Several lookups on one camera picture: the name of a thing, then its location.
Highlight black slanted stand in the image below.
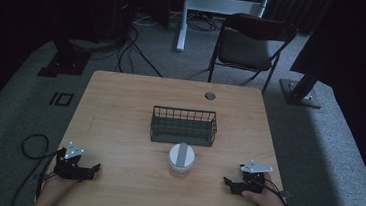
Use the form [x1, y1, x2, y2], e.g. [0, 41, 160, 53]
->
[276, 67, 326, 110]

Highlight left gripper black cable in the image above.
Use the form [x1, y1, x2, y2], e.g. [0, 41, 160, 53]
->
[9, 131, 66, 206]

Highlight black folding chair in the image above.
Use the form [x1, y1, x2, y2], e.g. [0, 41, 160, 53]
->
[205, 10, 299, 97]

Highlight white desk frame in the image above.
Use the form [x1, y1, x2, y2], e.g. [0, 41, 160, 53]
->
[174, 0, 272, 60]

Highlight person's left hand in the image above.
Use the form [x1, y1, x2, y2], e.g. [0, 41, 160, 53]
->
[39, 172, 78, 206]

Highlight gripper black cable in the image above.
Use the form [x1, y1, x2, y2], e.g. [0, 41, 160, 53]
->
[249, 177, 312, 206]
[9, 131, 66, 206]

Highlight clear jar with white lid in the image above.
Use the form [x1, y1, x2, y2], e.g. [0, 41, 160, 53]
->
[166, 140, 198, 179]

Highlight black wire basket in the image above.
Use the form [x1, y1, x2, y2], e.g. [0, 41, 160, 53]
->
[148, 104, 219, 148]

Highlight black floor cables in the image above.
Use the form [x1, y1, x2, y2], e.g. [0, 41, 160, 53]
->
[86, 4, 224, 84]

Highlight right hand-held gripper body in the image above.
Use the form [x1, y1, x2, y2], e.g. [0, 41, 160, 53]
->
[229, 158, 274, 197]

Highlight person's right hand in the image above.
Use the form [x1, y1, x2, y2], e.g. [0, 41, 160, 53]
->
[239, 170, 290, 206]

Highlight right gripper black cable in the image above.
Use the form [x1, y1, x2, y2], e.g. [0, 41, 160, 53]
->
[249, 177, 312, 206]

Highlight grey cable grommet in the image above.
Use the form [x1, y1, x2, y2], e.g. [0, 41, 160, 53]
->
[203, 91, 217, 102]

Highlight black stand base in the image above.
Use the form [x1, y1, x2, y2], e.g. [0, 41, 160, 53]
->
[37, 35, 94, 82]

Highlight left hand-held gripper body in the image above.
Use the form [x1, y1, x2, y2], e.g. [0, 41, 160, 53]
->
[52, 139, 93, 184]

